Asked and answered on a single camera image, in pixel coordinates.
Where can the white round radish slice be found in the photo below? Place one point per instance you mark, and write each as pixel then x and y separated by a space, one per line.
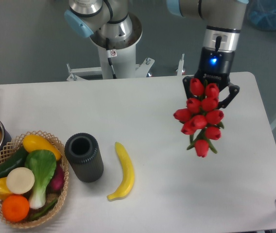
pixel 20 180

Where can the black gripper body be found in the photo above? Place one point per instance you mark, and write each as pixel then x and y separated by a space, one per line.
pixel 215 67

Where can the yellow squash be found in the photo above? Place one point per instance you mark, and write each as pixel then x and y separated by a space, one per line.
pixel 34 142

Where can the woven wicker basket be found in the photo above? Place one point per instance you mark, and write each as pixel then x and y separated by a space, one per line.
pixel 8 150

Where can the red tulip bouquet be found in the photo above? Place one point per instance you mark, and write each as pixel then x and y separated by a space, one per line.
pixel 201 119

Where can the purple eggplant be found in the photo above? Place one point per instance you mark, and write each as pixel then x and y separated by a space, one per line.
pixel 57 182

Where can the green chili pepper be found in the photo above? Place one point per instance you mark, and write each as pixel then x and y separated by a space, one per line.
pixel 45 210

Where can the dark grey ribbed vase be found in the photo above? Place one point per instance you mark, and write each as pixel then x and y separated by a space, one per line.
pixel 83 153

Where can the blue plastic bag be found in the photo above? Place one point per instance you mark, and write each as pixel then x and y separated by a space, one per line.
pixel 262 14

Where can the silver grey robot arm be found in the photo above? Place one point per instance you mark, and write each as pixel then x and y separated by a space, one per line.
pixel 224 17

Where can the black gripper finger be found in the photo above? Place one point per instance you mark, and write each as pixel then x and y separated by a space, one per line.
pixel 233 92
pixel 186 83

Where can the yellow banana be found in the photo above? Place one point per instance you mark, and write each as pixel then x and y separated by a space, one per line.
pixel 128 179

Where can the yellow bell pepper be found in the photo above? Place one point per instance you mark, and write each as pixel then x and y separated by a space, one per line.
pixel 4 190

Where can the dark green cucumber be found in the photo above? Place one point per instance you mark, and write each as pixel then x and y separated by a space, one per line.
pixel 16 160

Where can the green bok choy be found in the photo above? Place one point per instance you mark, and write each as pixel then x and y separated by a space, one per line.
pixel 42 163

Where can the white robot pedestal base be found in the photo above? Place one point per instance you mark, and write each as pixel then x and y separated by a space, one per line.
pixel 116 44

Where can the orange fruit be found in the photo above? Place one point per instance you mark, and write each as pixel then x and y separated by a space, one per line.
pixel 15 208

